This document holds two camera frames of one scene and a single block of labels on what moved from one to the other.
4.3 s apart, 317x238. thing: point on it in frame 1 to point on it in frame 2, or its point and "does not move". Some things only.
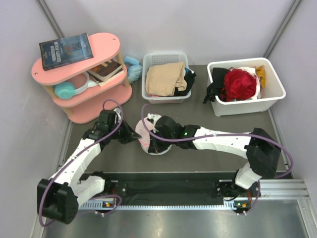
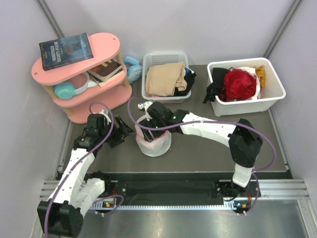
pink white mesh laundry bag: (144, 127) does not move
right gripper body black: (161, 145) to (155, 132)
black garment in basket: (189, 77) does not move
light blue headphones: (135, 71) does not move
